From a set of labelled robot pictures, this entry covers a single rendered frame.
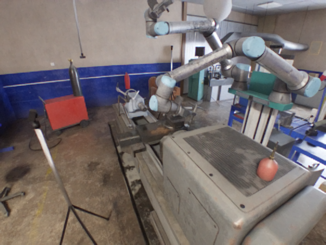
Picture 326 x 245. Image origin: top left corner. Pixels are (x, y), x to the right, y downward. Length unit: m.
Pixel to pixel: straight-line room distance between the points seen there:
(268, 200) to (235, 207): 0.13
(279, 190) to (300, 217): 0.10
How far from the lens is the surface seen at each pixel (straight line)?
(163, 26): 1.22
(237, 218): 0.57
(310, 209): 0.77
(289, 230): 0.67
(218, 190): 0.61
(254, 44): 1.08
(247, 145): 0.89
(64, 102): 4.08
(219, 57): 1.14
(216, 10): 4.90
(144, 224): 1.58
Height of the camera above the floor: 1.78
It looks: 26 degrees down
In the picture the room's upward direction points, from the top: straight up
